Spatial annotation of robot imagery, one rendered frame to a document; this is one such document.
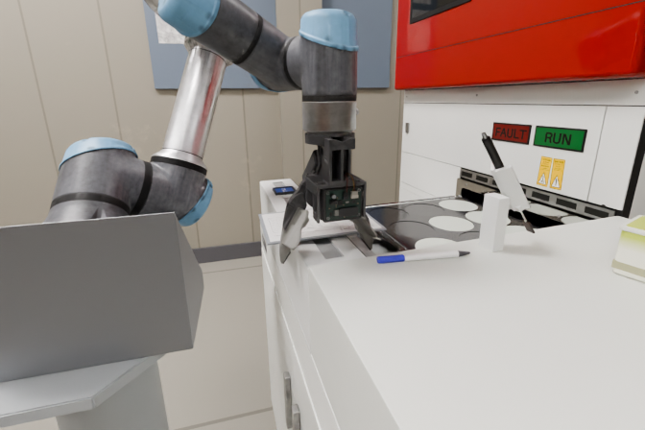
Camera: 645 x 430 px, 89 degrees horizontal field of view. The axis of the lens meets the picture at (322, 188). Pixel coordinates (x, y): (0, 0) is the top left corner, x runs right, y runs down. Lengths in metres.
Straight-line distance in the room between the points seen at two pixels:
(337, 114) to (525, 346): 0.32
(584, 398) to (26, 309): 0.62
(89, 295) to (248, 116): 2.00
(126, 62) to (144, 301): 2.10
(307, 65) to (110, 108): 2.18
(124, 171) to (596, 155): 0.92
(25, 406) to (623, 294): 0.75
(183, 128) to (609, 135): 0.85
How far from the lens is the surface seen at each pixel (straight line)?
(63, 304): 0.59
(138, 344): 0.60
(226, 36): 0.47
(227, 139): 2.46
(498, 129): 1.03
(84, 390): 0.61
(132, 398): 0.73
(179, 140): 0.76
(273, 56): 0.50
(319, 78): 0.44
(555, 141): 0.92
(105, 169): 0.69
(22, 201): 2.86
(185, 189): 0.73
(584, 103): 0.89
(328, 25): 0.44
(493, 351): 0.37
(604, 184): 0.87
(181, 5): 0.46
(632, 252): 0.57
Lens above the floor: 1.19
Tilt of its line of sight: 15 degrees down
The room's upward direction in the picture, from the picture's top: 1 degrees counter-clockwise
